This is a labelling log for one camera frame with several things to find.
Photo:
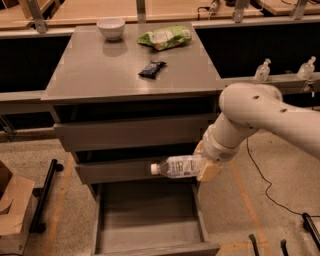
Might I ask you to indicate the clear sanitizer bottle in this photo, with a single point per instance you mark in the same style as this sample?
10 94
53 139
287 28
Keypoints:
263 71
306 69

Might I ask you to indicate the black handled tool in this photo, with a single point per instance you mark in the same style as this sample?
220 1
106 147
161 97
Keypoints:
283 244

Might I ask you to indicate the grey drawer cabinet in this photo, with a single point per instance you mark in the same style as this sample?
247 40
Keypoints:
98 80

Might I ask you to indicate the white ceramic bowl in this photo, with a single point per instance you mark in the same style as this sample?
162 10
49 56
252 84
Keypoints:
111 28

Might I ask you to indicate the green handled tool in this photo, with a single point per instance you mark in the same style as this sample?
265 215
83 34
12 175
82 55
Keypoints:
254 244

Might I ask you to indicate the clear plastic water bottle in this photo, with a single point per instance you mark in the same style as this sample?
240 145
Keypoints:
179 166

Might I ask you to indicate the grey bottom drawer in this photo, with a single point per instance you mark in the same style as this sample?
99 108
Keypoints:
150 218

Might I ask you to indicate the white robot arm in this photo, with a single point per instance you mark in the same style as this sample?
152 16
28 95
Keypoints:
247 108

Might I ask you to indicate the grey drawer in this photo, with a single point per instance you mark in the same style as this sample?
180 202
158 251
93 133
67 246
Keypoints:
150 218
93 173
86 136

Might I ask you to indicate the grey top drawer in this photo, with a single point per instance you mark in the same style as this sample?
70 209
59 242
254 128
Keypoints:
86 136

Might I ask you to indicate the brown cardboard box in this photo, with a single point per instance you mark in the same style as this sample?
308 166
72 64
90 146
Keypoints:
16 211

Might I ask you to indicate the grey middle drawer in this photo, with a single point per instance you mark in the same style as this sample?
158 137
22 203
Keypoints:
93 173

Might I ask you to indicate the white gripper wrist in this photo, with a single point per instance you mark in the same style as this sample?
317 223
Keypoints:
217 149

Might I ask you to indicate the dark blue snack packet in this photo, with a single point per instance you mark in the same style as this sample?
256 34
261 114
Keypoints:
152 69

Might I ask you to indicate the green chip bag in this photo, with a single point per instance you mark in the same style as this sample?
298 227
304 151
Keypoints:
166 38

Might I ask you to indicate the black metal bar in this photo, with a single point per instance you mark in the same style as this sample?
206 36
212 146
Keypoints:
37 226

